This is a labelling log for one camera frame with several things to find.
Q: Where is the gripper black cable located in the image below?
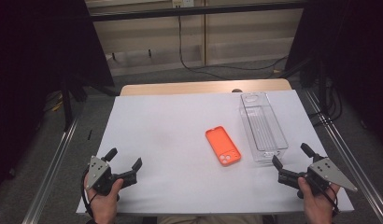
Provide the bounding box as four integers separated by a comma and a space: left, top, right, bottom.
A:
306, 175, 341, 217
80, 168, 96, 219

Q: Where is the white table sheet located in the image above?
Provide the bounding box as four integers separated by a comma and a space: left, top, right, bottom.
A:
76, 90, 355, 216

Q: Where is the white wall socket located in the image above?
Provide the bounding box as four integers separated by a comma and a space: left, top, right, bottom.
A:
172, 0, 195, 9

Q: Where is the aluminium rail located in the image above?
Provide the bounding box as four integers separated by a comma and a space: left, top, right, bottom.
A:
21, 114, 80, 224
304, 89, 383, 224

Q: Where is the long black floor cable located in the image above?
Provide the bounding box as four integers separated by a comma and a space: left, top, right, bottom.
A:
177, 15, 290, 81

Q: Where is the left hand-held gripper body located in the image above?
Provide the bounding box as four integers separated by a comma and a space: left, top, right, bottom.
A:
85, 155, 139, 197

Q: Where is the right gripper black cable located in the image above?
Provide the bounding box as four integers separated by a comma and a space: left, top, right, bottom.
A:
306, 175, 341, 217

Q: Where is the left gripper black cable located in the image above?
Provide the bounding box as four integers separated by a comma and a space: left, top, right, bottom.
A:
80, 168, 96, 219

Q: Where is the yellow cable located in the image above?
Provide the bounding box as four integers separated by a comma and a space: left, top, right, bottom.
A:
50, 92, 64, 113

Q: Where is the black curtain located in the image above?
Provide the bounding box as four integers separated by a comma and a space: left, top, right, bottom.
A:
0, 0, 116, 195
285, 0, 383, 152

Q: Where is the clear plastic container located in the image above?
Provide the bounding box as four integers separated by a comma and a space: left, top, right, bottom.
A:
238, 91, 290, 165

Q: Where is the person's right hand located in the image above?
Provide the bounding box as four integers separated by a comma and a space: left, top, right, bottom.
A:
297, 175, 341, 224

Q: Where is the person's left hand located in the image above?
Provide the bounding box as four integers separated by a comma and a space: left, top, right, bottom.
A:
83, 175, 125, 224

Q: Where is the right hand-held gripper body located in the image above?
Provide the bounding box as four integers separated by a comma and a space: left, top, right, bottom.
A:
277, 157, 359, 200

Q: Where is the black metal stand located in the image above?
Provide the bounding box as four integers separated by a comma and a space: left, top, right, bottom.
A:
60, 74, 88, 133

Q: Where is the black horizontal bar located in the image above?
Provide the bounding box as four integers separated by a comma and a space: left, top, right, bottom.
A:
89, 1, 306, 22

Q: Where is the bundle of black cables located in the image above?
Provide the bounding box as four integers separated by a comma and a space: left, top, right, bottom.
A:
308, 77, 344, 127

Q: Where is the wooden table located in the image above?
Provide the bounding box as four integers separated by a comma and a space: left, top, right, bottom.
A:
119, 77, 293, 97

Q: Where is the orange phone case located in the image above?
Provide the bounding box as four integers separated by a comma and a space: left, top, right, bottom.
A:
205, 125, 243, 167

